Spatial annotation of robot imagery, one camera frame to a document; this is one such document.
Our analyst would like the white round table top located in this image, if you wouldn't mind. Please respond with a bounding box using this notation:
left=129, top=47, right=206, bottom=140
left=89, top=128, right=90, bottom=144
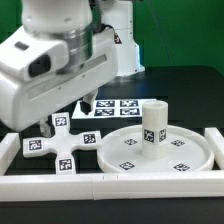
left=97, top=125, right=214, bottom=173

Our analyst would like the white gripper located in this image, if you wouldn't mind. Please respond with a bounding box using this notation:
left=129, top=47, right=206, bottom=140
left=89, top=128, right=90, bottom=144
left=0, top=29, right=118, bottom=138

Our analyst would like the white fence bar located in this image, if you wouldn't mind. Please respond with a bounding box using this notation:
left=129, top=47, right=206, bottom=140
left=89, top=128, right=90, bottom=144
left=0, top=133, right=21, bottom=176
left=0, top=171, right=224, bottom=202
left=204, top=127, right=224, bottom=170

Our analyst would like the white left fence bar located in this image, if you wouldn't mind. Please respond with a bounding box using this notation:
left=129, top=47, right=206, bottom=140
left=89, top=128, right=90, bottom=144
left=0, top=133, right=21, bottom=176

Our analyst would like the white marker tag board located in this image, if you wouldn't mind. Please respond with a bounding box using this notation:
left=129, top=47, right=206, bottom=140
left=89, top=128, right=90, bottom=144
left=72, top=99, right=146, bottom=119

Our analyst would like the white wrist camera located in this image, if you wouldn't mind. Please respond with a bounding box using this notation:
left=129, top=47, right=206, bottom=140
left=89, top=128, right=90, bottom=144
left=0, top=27, right=69, bottom=81

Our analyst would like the white front fence bar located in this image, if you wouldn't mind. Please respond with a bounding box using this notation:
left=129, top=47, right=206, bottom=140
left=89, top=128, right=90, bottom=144
left=0, top=171, right=224, bottom=202

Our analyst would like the white cross-shaped table base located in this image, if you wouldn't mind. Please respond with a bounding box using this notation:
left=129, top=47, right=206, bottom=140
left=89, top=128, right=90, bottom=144
left=23, top=112, right=102, bottom=175

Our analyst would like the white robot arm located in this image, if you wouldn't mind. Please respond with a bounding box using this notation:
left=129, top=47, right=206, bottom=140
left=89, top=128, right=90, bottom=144
left=0, top=0, right=144, bottom=137

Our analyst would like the white right fence bar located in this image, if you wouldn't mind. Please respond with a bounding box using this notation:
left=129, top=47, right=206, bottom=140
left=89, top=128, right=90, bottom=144
left=204, top=127, right=224, bottom=170

